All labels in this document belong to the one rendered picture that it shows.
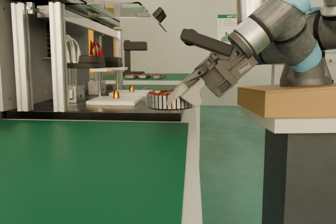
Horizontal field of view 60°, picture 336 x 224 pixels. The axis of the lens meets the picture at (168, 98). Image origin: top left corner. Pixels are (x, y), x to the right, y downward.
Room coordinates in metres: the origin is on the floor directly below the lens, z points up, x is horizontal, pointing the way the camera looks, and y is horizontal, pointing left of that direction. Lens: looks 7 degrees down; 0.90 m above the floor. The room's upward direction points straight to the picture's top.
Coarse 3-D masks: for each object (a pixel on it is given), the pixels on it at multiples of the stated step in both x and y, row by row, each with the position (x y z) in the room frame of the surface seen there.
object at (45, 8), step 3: (39, 6) 0.85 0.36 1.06; (42, 6) 0.85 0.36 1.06; (45, 6) 0.85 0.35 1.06; (42, 9) 0.85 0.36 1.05; (45, 9) 0.85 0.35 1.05; (48, 9) 0.85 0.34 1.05; (45, 12) 0.85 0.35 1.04; (48, 12) 0.85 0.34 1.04; (39, 15) 0.85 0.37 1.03; (42, 15) 0.85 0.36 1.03; (45, 15) 0.85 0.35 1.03; (48, 15) 0.85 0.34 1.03; (42, 18) 0.87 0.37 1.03; (45, 18) 0.87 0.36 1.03; (48, 18) 0.87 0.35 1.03
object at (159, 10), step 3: (156, 9) 0.89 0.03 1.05; (159, 9) 0.89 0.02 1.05; (162, 9) 0.89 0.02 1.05; (153, 12) 0.89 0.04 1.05; (156, 12) 0.89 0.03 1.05; (159, 12) 0.89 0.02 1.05; (162, 12) 0.90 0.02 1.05; (153, 15) 0.89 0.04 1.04; (156, 15) 0.89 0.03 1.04; (159, 15) 0.90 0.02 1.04; (162, 15) 0.94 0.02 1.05; (165, 15) 0.97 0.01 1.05; (156, 18) 0.90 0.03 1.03; (159, 18) 0.98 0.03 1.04; (162, 18) 0.98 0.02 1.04; (159, 21) 0.98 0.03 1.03
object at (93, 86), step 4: (100, 80) 1.23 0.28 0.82; (104, 80) 1.23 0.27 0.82; (88, 84) 1.17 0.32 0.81; (92, 84) 1.17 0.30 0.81; (96, 84) 1.16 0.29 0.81; (100, 84) 1.17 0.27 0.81; (104, 84) 1.22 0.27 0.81; (88, 88) 1.17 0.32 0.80; (92, 88) 1.17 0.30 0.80; (96, 88) 1.16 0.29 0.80; (104, 88) 1.22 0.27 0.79; (88, 92) 1.17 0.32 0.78; (92, 92) 1.17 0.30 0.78; (96, 92) 1.16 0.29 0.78; (104, 92) 1.22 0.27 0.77
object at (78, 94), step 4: (76, 84) 0.98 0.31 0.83; (80, 84) 0.99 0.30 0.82; (68, 88) 0.92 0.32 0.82; (72, 88) 0.92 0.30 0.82; (76, 88) 0.93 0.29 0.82; (80, 88) 0.96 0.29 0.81; (68, 92) 0.92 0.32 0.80; (76, 92) 0.93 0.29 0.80; (80, 92) 0.96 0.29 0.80; (84, 92) 0.99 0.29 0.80; (68, 96) 0.92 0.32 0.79; (76, 96) 0.92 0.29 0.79; (80, 96) 0.96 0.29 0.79; (84, 96) 0.99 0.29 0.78; (68, 100) 0.92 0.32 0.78; (72, 100) 0.92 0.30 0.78; (76, 100) 0.92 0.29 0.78; (80, 100) 0.96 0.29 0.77
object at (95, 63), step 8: (80, 56) 0.93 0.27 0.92; (88, 56) 0.92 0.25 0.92; (96, 56) 0.92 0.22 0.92; (72, 64) 0.92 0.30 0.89; (80, 64) 0.92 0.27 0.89; (88, 64) 0.92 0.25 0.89; (96, 64) 0.92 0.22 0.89; (104, 64) 0.98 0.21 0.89; (72, 72) 0.96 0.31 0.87; (72, 80) 0.96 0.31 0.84
